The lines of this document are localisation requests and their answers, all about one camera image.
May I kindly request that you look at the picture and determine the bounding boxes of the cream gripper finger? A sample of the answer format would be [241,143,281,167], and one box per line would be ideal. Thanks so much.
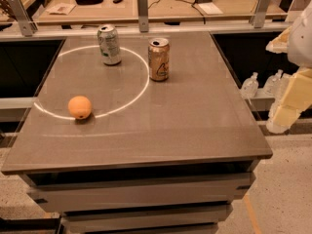
[265,27,292,54]
[266,67,312,134]

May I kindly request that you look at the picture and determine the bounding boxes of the orange soda can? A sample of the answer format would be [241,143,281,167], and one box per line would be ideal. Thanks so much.
[148,38,170,82]

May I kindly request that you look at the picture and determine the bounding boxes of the green and white soda can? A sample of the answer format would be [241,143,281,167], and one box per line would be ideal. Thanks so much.
[97,24,121,65]

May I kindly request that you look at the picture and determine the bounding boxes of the clear pump bottle right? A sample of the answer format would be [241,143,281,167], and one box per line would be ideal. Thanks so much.
[263,69,283,96]

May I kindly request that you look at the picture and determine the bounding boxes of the clear pump bottle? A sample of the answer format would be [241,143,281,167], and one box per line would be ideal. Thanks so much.
[240,72,258,99]
[263,69,283,96]

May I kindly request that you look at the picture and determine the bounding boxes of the clear pump bottle left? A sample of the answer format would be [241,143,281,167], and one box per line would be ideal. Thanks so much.
[240,72,258,99]

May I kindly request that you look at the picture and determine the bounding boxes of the white paper sheet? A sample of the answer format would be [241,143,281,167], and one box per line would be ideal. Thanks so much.
[199,2,222,15]

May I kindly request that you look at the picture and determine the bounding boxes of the grey table base drawers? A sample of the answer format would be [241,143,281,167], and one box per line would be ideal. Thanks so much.
[28,161,255,234]

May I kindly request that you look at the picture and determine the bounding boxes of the white tape circle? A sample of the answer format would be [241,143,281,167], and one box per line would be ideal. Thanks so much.
[34,45,149,120]

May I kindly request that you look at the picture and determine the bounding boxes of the black object on back table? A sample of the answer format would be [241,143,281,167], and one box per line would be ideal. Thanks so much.
[75,0,104,6]

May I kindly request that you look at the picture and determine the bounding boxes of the orange fruit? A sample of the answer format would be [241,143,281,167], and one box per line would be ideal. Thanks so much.
[67,96,92,120]

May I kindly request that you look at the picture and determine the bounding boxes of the paper packet on back table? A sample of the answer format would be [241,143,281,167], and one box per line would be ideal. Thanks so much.
[47,3,75,15]

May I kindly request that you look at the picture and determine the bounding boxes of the metal bracket right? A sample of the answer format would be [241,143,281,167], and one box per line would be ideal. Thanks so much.
[250,0,271,28]

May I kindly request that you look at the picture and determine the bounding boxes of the metal bracket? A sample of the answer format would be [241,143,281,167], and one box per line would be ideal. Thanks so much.
[7,0,37,37]
[136,0,149,32]
[250,0,271,28]

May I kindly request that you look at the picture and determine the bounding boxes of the metal bracket middle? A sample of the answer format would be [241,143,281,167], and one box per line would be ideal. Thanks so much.
[136,0,149,32]

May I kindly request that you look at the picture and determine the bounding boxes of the metal bracket left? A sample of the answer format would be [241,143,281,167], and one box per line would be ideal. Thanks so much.
[7,0,37,37]

